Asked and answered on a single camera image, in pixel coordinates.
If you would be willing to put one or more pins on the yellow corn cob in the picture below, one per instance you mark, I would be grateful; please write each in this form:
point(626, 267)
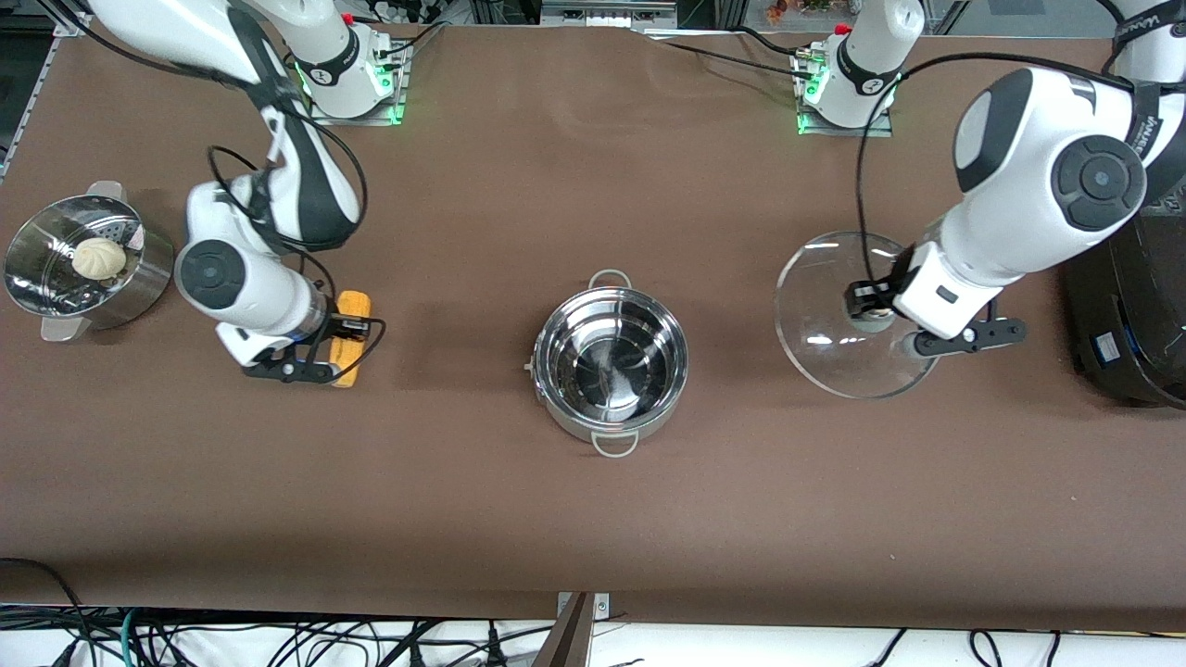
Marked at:
point(354, 301)

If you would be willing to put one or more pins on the aluminium frame profile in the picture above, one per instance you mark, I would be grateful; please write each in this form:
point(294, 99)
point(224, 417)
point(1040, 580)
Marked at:
point(28, 102)

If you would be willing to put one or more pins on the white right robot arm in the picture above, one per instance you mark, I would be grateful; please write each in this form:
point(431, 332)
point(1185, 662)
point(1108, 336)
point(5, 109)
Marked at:
point(310, 185)

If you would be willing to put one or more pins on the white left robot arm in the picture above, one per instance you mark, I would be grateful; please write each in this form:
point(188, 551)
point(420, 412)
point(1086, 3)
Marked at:
point(1028, 185)

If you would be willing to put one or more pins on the metal table edge bracket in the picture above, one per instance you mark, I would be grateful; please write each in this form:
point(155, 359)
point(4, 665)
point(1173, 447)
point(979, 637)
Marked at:
point(582, 635)

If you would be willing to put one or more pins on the brown table mat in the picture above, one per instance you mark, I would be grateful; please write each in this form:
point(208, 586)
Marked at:
point(593, 519)

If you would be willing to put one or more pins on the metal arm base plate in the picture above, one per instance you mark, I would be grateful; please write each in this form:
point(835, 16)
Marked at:
point(806, 120)
point(400, 88)

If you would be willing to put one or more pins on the black round appliance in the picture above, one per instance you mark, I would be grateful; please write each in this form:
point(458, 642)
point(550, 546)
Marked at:
point(1126, 333)

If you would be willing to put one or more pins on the grey metal box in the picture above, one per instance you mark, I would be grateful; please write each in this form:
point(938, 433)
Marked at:
point(607, 11)

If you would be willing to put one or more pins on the stainless steel steamer pot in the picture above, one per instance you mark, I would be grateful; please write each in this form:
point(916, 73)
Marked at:
point(130, 287)

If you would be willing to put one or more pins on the white steamed bun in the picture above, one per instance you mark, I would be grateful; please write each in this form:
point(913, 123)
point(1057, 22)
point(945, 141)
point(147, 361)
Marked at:
point(98, 258)

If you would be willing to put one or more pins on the glass pot lid with knob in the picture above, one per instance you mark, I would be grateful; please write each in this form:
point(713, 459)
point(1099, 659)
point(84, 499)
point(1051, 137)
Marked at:
point(825, 352)

